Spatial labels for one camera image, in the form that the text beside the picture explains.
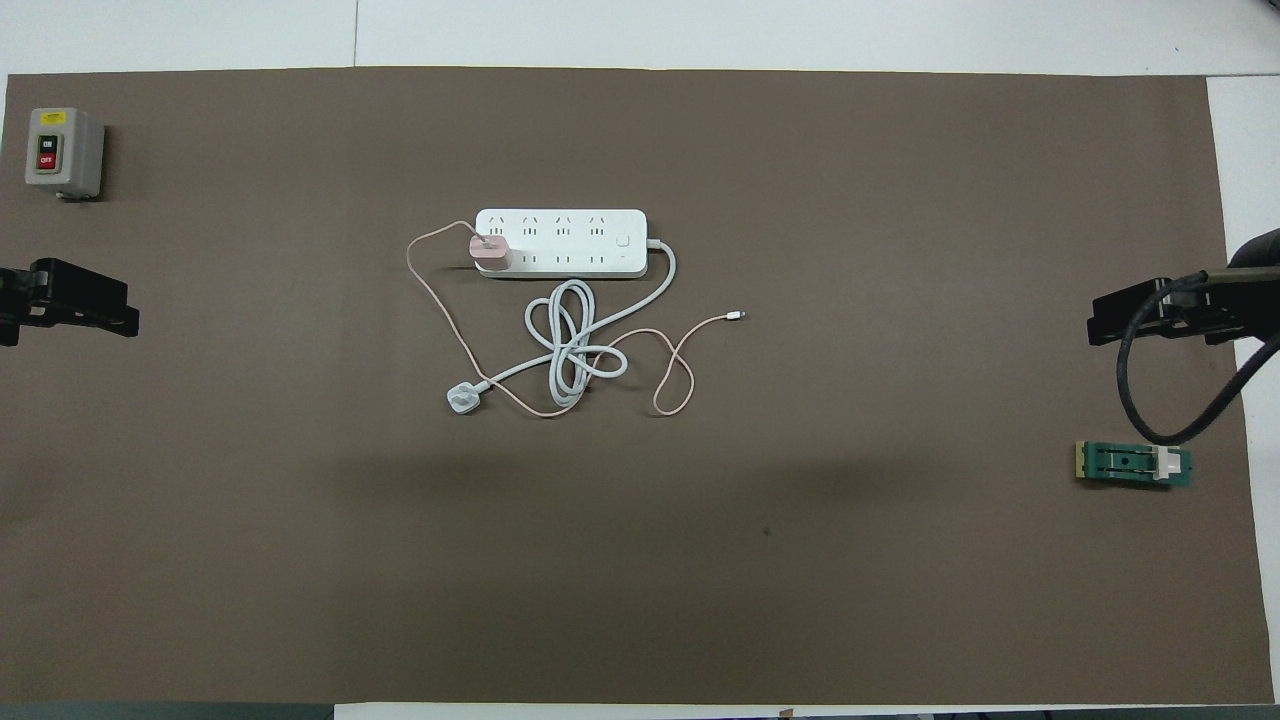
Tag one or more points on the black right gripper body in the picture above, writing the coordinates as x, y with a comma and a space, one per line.
1215, 305

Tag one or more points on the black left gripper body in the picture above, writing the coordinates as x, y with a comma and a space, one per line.
15, 300

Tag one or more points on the pink charger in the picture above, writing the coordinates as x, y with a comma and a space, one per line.
492, 254

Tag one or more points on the white power strip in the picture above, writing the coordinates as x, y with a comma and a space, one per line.
575, 226

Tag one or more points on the brown table mat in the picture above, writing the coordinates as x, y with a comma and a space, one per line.
640, 560

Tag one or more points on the green knife switch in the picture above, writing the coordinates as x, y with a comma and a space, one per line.
1125, 463

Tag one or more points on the grey on-off switch box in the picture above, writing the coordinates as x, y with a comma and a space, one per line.
65, 150

